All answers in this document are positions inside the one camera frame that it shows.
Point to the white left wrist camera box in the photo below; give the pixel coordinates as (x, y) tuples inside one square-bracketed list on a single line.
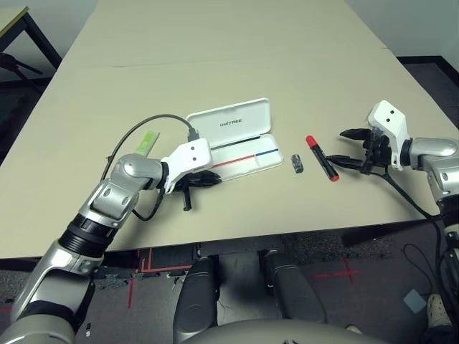
[(190, 154)]

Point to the red tape corner outline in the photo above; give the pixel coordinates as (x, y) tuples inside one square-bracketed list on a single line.
[(161, 268)]

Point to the white perforated shoe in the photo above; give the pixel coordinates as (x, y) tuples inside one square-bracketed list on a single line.
[(353, 328), (439, 310)]

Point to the blue grey paper square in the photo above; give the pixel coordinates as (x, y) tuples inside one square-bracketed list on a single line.
[(415, 300)]

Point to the small black metal clip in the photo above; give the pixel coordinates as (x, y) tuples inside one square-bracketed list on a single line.
[(297, 164)]

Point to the dark grey robot leg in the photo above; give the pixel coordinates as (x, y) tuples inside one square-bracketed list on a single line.
[(195, 297), (294, 290)]

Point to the dark grey left robot leg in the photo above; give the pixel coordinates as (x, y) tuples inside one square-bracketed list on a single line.
[(195, 297)]

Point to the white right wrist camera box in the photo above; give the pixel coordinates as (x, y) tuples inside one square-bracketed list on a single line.
[(389, 118)]

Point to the black framed side table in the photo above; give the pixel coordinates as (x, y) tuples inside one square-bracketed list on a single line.
[(14, 16)]

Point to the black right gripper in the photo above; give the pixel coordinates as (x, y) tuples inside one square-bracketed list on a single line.
[(376, 150)]

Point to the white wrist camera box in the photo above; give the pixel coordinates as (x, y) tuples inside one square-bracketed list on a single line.
[(190, 154), (389, 118)]

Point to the white plastic pencil case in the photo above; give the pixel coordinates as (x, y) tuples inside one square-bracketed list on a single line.
[(233, 123)]

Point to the dark grey right robot leg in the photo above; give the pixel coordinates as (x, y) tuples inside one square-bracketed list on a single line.
[(294, 290)]

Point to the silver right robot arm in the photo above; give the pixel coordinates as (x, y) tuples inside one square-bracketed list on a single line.
[(430, 148)]

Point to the black metal stand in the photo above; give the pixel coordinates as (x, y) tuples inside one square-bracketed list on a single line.
[(14, 64)]

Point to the red tape strip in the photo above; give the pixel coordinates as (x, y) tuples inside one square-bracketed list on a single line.
[(131, 292)]

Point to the grey robot torso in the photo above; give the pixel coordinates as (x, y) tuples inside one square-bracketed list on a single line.
[(279, 333)]

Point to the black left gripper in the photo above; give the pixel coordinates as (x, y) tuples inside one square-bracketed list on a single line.
[(186, 199)]

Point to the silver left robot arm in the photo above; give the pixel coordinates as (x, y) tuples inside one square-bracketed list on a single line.
[(122, 179)]

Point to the red and black marker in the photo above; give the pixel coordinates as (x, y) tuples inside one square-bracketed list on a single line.
[(322, 159)]

